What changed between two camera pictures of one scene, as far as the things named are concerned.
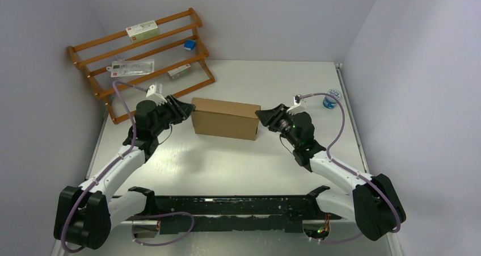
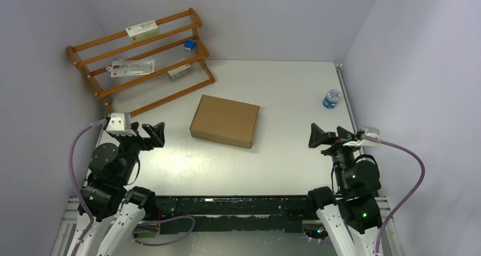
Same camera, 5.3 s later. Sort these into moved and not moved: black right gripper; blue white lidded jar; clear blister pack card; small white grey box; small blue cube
Moved: black right gripper
Not moved: blue white lidded jar; clear blister pack card; small white grey box; small blue cube
